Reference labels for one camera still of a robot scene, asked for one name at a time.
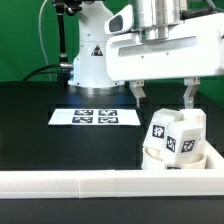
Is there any black cable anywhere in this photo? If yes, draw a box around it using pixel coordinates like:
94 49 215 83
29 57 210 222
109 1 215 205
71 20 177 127
22 64 74 82

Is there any white round stool seat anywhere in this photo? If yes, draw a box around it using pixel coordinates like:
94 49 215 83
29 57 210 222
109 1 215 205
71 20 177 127
141 147 206 171

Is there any white marker sheet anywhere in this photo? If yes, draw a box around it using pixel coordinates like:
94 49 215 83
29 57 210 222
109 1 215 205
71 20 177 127
49 109 140 126

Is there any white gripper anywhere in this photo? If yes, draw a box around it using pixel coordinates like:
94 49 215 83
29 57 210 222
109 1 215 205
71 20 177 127
104 4 224 109

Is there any white L-shaped fence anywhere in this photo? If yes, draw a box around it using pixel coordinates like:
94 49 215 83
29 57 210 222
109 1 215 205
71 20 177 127
0 145 224 199

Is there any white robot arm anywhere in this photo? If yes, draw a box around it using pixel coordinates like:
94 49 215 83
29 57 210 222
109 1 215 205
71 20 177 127
52 0 224 108

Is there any grey cable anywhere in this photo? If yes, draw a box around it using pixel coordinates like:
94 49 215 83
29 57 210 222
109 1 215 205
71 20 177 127
37 0 53 82

